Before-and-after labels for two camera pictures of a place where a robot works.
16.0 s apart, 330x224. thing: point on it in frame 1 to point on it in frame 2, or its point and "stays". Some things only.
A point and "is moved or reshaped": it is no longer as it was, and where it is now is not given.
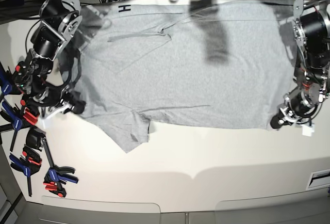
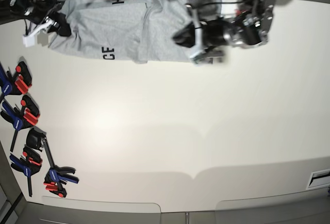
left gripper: [46, 97] to [47, 16]
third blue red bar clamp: [29, 162] stays
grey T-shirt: [210, 64] is moved or reshaped
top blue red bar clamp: [7, 86] stays
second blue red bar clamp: [16, 120] stays
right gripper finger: [277, 121] to [186, 37]
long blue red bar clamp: [58, 175] stays
